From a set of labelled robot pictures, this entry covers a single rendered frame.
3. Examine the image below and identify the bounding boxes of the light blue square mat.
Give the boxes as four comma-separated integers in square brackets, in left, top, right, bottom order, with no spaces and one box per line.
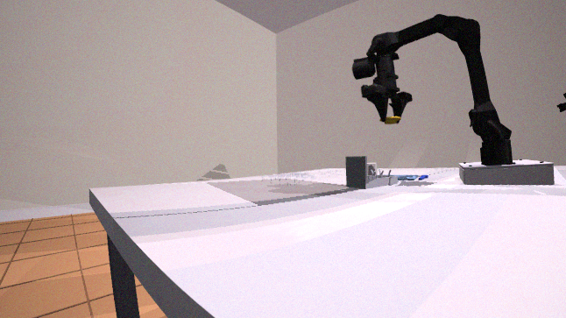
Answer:
[393,174,418,180]

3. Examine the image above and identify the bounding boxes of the yellow plate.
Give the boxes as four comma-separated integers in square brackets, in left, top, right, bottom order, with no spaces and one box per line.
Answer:
[385,117,401,124]

